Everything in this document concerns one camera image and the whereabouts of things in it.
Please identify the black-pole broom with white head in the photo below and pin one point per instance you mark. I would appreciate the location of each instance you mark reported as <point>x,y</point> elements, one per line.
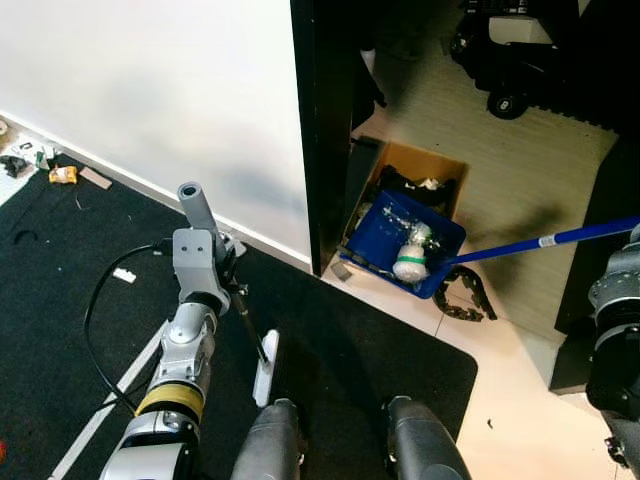
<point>266,375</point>

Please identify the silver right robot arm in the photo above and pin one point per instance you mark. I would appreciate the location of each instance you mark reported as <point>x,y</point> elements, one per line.
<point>615,285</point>

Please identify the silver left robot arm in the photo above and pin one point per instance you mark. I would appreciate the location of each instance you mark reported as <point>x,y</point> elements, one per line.
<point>185,350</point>

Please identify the black floor mat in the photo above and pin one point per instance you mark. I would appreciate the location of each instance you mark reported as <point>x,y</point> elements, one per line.
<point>350,350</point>

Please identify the white floor tape strip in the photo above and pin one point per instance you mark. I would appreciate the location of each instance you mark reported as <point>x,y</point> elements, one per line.
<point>95,430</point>

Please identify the small white scrap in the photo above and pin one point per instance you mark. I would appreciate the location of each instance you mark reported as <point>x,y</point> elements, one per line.
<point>125,274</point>

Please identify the small grey block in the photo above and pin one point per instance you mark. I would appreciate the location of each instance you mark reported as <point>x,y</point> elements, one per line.
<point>341,271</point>

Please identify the white baseboard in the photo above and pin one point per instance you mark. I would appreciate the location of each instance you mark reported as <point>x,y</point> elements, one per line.
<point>150,188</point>

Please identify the small brown cardboard piece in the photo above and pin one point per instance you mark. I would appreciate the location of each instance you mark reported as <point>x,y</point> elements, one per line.
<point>96,178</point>

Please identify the tall black cabinet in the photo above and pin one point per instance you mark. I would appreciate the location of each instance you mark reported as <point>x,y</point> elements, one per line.
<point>325,130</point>

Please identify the clear crumpled plastic wrapper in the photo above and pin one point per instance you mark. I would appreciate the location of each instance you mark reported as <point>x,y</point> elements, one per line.
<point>397,216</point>

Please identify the grey left robot leg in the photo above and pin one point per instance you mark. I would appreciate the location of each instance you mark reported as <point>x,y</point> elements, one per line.
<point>268,445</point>

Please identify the grey robot leg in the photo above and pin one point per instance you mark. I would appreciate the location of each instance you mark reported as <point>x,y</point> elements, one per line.
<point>425,445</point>
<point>268,445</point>

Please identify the white green small bottle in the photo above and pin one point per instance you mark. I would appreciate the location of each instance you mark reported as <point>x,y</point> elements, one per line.
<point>410,262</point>

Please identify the yellow snack packet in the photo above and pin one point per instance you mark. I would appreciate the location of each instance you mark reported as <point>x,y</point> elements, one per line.
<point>62,175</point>

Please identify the brown cardboard box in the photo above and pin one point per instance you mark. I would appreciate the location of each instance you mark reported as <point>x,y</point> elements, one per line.
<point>425,165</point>

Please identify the grey right robot leg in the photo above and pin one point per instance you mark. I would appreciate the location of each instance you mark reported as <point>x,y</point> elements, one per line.
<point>425,445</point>

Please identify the black wheeled cart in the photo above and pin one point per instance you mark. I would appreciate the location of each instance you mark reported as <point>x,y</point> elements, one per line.
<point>560,60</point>

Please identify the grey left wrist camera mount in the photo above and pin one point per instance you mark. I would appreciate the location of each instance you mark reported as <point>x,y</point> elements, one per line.
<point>195,265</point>

